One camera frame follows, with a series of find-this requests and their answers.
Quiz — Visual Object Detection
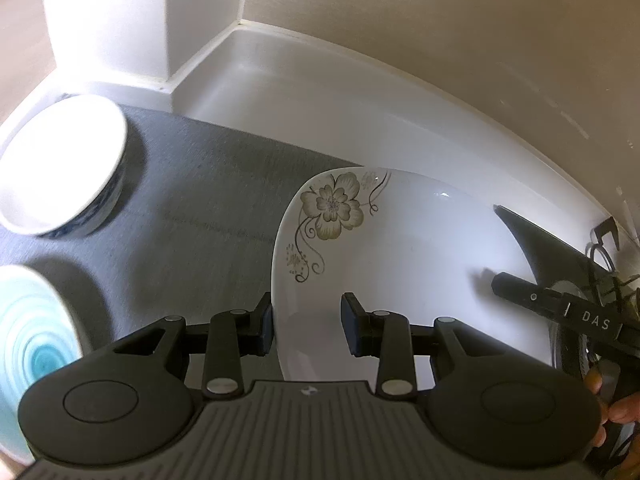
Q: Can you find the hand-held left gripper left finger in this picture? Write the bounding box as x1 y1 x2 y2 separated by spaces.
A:
112 292 275 401

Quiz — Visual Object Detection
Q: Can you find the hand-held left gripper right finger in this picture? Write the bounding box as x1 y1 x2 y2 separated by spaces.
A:
340 292 501 401

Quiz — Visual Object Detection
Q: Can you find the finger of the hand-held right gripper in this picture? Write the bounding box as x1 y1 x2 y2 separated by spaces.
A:
492 272 567 320

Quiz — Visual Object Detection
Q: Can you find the white floral plate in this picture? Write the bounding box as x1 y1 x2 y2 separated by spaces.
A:
270 166 566 386

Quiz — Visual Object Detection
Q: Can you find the teal spiral bowl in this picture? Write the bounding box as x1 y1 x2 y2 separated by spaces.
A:
0 264 93 466

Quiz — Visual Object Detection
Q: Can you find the white bowl with blue pattern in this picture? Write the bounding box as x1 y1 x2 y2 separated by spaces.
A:
0 94 127 238

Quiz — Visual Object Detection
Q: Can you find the person's right hand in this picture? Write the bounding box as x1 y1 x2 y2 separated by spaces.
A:
584 365 640 426

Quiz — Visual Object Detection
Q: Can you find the black stove top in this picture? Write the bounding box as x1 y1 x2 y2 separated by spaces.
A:
492 204 640 381

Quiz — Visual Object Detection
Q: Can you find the black pan support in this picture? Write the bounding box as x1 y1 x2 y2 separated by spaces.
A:
591 216 625 272

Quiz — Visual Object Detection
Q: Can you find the grey mat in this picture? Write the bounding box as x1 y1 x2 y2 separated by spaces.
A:
0 102 362 398

